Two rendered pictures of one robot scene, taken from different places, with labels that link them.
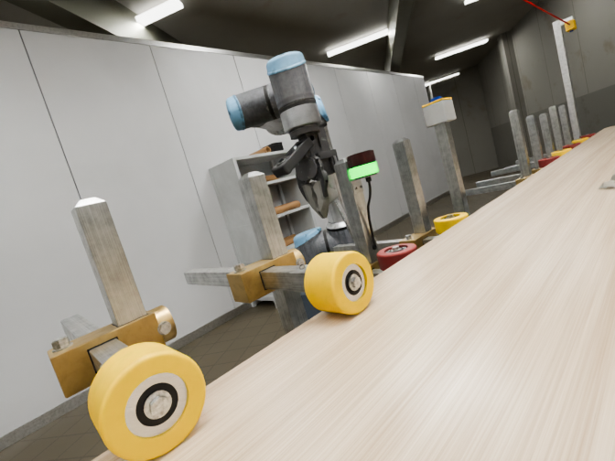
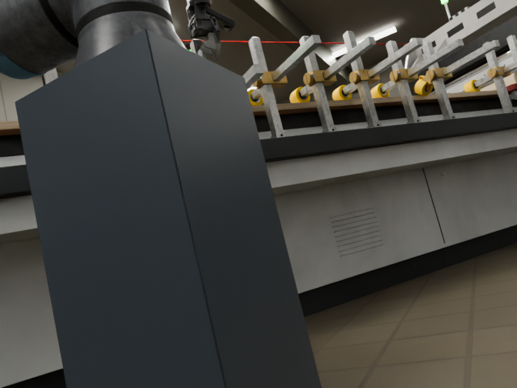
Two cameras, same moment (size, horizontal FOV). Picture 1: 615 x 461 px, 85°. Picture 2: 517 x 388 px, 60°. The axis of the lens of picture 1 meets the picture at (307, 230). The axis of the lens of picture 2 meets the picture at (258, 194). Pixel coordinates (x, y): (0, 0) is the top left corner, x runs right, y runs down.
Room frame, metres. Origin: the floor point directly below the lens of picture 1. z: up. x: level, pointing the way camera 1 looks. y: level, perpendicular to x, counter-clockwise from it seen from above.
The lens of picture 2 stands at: (2.27, 0.28, 0.31)
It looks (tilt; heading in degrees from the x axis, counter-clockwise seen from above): 7 degrees up; 192
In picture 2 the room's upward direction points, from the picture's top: 14 degrees counter-clockwise
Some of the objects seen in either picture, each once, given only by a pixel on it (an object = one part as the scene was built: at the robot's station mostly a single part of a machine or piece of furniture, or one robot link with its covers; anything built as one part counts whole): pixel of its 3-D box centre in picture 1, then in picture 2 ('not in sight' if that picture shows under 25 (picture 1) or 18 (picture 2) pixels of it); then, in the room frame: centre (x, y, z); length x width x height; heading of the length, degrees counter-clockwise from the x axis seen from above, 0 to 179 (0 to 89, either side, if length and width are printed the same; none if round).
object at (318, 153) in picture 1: (313, 155); (201, 20); (0.82, -0.06, 1.14); 0.09 x 0.08 x 0.12; 131
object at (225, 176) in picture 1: (274, 226); not in sight; (3.78, 0.34, 0.77); 0.90 x 0.45 x 1.55; 136
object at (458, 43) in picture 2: not in sight; (415, 69); (0.13, 0.71, 0.95); 0.50 x 0.04 x 0.04; 41
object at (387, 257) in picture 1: (402, 273); not in sight; (0.66, -0.16, 0.85); 0.08 x 0.08 x 0.11
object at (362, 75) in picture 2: not in sight; (364, 77); (0.26, 0.46, 0.94); 0.13 x 0.06 x 0.05; 131
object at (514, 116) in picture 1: (523, 160); not in sight; (1.58, -1.07, 0.91); 0.03 x 0.03 x 0.48; 41
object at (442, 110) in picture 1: (438, 113); not in sight; (1.10, -0.51, 1.18); 0.07 x 0.07 x 0.08; 41
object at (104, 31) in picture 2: not in sight; (132, 58); (1.64, 0.01, 0.65); 0.19 x 0.19 x 0.10
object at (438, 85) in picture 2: not in sight; (439, 87); (-0.05, 0.83, 0.88); 0.03 x 0.03 x 0.48; 41
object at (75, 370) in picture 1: (117, 345); (319, 78); (0.42, 0.28, 0.94); 0.13 x 0.06 x 0.05; 131
